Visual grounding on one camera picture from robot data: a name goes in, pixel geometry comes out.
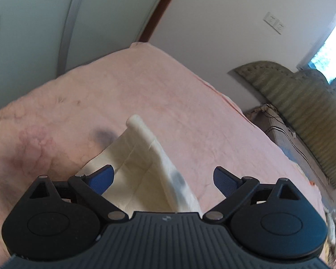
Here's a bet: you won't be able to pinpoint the brown wooden door frame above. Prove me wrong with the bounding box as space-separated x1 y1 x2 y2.
138 0 172 43

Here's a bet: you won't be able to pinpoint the cream white pants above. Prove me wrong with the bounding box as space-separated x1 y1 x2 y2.
78 115 201 216

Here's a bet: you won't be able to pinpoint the bright window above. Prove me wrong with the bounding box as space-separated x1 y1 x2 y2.
297 16 336 83

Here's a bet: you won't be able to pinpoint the white wardrobe with sliding doors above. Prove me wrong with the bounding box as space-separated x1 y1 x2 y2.
0 0 159 108

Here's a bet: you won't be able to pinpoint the white wall switch plate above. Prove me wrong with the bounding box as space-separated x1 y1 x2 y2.
263 12 285 35

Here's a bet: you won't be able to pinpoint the pink floral bed blanket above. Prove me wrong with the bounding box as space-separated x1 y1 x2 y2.
0 43 323 266

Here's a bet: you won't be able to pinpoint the olive green padded headboard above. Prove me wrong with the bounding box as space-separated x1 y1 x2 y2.
234 61 336 188

